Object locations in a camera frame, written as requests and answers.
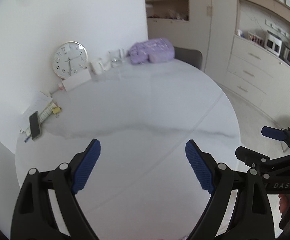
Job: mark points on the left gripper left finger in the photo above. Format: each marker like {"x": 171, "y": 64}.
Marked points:
{"x": 33, "y": 217}

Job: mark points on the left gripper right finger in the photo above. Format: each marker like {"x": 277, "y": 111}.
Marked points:
{"x": 251, "y": 217}

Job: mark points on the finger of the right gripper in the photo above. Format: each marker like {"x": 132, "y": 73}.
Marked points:
{"x": 273, "y": 133}

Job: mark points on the person's right hand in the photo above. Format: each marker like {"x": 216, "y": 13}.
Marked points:
{"x": 283, "y": 203}

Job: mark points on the silver countertop appliance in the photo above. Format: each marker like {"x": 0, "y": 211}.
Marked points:
{"x": 277, "y": 46}

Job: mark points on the smartphone with case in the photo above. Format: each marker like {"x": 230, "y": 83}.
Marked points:
{"x": 35, "y": 126}

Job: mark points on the yellow binder clip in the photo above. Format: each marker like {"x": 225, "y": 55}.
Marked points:
{"x": 56, "y": 110}

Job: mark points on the dark grey chair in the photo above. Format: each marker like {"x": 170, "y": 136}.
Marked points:
{"x": 190, "y": 56}

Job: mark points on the white paper stack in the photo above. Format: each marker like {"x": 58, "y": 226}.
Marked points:
{"x": 43, "y": 105}

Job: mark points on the white rectangular box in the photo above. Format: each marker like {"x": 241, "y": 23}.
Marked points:
{"x": 75, "y": 81}

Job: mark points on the tall beige wardrobe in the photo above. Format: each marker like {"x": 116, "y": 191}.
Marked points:
{"x": 204, "y": 25}

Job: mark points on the purple backpack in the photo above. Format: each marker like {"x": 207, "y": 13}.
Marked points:
{"x": 155, "y": 50}

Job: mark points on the white mug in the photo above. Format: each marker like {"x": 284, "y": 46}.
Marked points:
{"x": 97, "y": 66}

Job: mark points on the clear glass mug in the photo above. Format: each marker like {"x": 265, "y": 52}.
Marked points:
{"x": 117, "y": 57}

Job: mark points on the round white wall clock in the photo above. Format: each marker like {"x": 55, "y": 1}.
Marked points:
{"x": 69, "y": 59}

